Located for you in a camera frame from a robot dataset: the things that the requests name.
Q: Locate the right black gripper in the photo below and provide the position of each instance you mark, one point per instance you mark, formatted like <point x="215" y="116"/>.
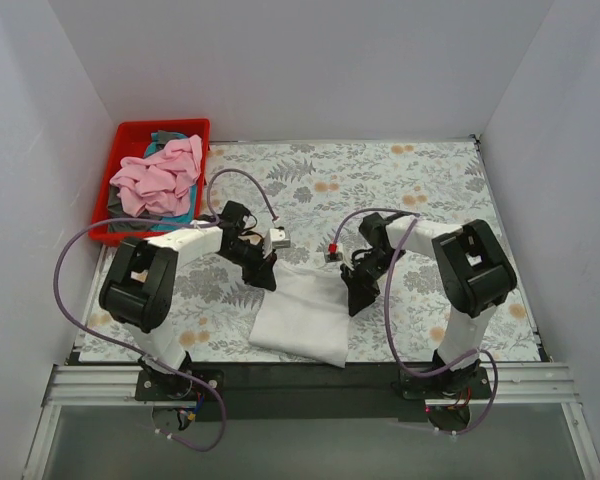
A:
<point x="357" y="278"/>

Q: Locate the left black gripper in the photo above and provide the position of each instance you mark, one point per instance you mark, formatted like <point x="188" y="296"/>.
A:
<point x="260" y="265"/>

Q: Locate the white t shirt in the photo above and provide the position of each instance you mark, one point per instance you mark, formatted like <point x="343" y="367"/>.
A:
<point x="306" y="316"/>

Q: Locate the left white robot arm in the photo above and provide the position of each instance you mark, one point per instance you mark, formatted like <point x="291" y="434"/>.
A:
<point x="139" y="286"/>

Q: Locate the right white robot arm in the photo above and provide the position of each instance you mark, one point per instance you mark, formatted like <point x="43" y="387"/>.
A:
<point x="476" y="277"/>

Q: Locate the pink t shirt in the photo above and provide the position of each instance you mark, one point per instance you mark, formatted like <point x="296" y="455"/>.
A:
<point x="160" y="183"/>

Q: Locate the grey t shirt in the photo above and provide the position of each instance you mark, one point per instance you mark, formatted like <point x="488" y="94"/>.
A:
<point x="115" y="210"/>

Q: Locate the teal t shirt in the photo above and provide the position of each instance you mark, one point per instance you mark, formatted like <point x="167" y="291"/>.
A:
<point x="180" y="220"/>

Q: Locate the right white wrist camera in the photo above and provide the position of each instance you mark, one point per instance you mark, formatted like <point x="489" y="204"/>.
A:
<point x="336" y="253"/>

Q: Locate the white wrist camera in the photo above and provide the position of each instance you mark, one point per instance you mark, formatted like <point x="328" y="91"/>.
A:
<point x="336" y="253"/>
<point x="276" y="238"/>

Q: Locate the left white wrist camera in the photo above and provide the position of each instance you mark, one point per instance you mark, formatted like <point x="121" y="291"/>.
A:
<point x="276" y="238"/>

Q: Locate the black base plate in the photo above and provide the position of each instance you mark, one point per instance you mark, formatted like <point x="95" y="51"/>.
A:
<point x="302" y="391"/>

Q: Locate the aluminium rail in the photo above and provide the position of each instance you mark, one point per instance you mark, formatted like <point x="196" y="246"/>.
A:
<point x="512" y="383"/>

